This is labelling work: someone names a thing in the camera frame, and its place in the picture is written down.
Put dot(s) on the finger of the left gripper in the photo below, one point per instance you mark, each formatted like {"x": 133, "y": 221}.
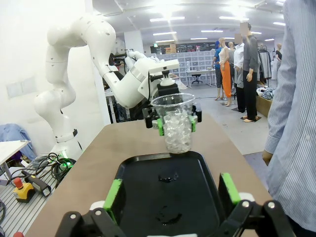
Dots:
{"x": 160, "y": 127}
{"x": 193, "y": 123}

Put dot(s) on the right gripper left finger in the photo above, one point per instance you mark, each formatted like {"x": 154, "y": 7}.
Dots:
{"x": 112, "y": 195}

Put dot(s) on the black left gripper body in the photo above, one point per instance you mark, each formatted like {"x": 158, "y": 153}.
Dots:
{"x": 168, "y": 89}

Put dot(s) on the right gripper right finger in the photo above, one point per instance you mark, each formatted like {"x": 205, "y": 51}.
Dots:
{"x": 230, "y": 190}

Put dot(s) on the short clear iced cup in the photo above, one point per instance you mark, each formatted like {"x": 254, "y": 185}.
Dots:
{"x": 177, "y": 128}

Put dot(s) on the person's right forearm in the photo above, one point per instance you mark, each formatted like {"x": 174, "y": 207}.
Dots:
{"x": 279, "y": 123}

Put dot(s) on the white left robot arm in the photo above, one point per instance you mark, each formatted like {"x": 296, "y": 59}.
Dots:
{"x": 86, "y": 37}

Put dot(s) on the person's right hand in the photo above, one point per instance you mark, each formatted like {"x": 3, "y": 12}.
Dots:
{"x": 267, "y": 158}

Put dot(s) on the black office chair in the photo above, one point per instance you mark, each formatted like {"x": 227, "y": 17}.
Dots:
{"x": 196, "y": 77}

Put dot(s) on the white office desk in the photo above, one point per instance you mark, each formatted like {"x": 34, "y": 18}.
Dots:
{"x": 200, "y": 71}

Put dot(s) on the white storage box shelving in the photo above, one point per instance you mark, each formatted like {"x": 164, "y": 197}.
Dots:
{"x": 192, "y": 56}

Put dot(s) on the mannequin with orange trousers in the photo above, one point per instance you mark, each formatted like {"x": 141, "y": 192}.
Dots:
{"x": 225, "y": 79}

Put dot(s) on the large black serving tray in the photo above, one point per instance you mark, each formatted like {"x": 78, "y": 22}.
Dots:
{"x": 168, "y": 192}

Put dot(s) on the mannequin with blue top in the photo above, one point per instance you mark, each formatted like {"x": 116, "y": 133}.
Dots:
{"x": 217, "y": 56}

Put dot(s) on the brown box of clothes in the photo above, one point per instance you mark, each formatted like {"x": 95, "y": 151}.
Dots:
{"x": 264, "y": 103}

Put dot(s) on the black yellow handheld tool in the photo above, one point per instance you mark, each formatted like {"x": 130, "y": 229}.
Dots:
{"x": 37, "y": 184}

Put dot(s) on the mannequin with grey shirt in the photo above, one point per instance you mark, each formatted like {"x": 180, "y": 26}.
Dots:
{"x": 250, "y": 61}

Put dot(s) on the yellow emergency stop box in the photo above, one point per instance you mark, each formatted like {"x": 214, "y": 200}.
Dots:
{"x": 23, "y": 191}

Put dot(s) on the clothes rack with garments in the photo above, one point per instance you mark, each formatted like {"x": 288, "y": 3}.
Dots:
{"x": 264, "y": 61}

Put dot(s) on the person in striped shirt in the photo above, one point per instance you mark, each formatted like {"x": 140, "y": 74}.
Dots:
{"x": 296, "y": 98}

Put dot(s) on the mannequin with black top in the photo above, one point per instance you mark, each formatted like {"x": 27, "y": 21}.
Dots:
{"x": 279, "y": 54}

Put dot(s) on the white work table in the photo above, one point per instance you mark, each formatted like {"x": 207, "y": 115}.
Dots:
{"x": 10, "y": 148}

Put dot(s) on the blue cloth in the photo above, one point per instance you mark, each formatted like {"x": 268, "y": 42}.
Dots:
{"x": 14, "y": 132}

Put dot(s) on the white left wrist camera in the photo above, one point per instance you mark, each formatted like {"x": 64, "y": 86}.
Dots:
{"x": 164, "y": 66}

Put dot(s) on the white wall plate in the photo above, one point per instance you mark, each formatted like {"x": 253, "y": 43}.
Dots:
{"x": 21, "y": 86}

